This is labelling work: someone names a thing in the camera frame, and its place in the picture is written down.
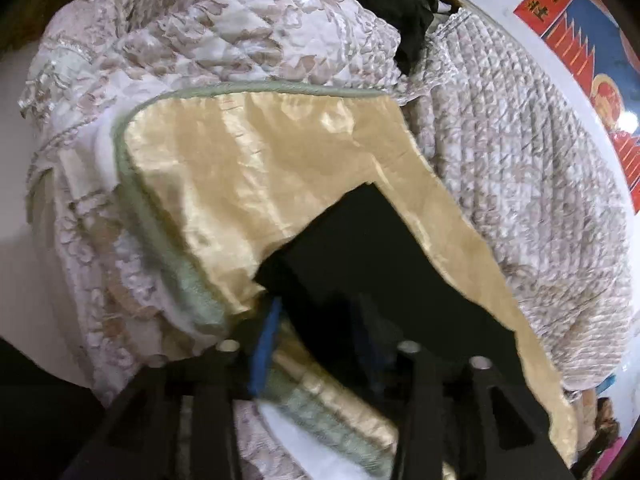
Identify black clothing pile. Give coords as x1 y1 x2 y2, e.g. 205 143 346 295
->
320 0 436 73

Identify black pants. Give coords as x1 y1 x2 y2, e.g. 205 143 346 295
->
252 180 521 411

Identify floral quilted blanket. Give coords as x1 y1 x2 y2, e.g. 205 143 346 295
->
17 0 636 480

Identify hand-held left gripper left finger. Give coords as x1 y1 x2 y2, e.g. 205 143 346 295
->
57 295 283 480

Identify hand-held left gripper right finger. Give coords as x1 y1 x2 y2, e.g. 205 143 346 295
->
345 300 576 480

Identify red and blue wall poster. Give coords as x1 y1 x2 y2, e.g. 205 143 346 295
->
512 0 640 216

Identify cream satin blanket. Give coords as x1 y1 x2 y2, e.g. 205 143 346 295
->
112 90 581 471

